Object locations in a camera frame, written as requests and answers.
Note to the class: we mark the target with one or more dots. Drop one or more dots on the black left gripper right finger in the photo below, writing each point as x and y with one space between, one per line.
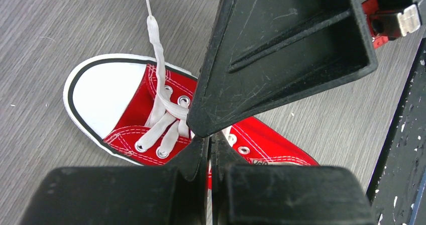
222 157

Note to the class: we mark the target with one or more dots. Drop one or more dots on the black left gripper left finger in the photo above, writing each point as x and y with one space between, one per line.
189 202

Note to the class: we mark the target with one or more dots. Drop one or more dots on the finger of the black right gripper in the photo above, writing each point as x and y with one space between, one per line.
267 53

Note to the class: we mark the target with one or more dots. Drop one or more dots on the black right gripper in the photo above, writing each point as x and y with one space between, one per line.
389 20

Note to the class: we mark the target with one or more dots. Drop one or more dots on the white shoelace of sneaker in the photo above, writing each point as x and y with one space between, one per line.
166 118

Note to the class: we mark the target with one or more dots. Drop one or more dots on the red canvas sneaker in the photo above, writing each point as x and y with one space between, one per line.
110 98

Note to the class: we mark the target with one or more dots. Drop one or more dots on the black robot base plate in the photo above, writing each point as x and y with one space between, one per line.
397 187

